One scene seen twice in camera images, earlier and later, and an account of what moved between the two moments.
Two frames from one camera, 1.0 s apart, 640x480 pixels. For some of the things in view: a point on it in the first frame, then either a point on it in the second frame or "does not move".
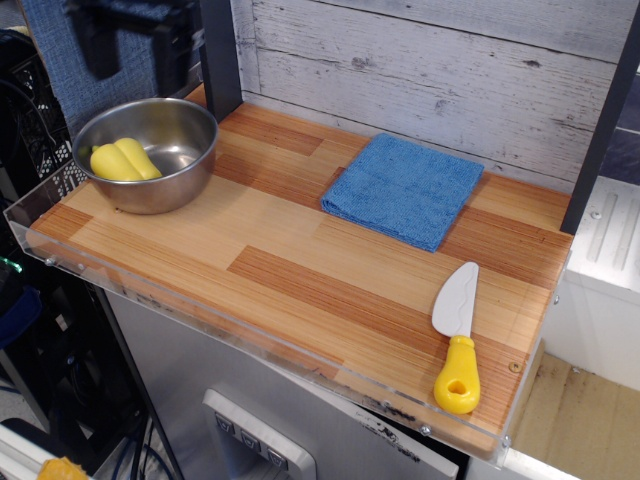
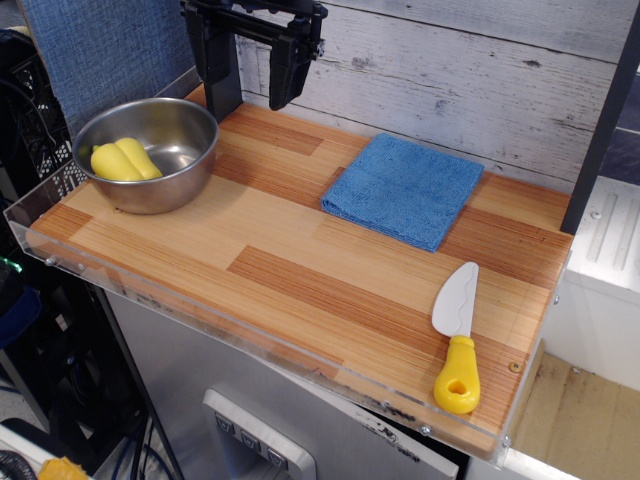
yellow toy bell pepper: (122, 159) does not move
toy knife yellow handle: (457, 388) does not move
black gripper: (174, 23) to (294, 26)
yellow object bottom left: (61, 468) does not move
